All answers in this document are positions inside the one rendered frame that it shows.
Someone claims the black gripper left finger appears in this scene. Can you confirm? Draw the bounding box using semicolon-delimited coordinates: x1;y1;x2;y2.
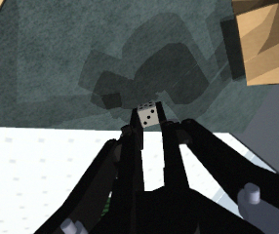
33;108;145;234

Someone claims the white die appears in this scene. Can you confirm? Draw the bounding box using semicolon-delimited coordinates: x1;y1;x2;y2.
137;101;159;128

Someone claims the cardboard box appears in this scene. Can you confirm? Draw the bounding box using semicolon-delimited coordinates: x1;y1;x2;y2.
231;0;279;86

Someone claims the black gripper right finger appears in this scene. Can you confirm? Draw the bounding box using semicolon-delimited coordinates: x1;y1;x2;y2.
155;101;279;234

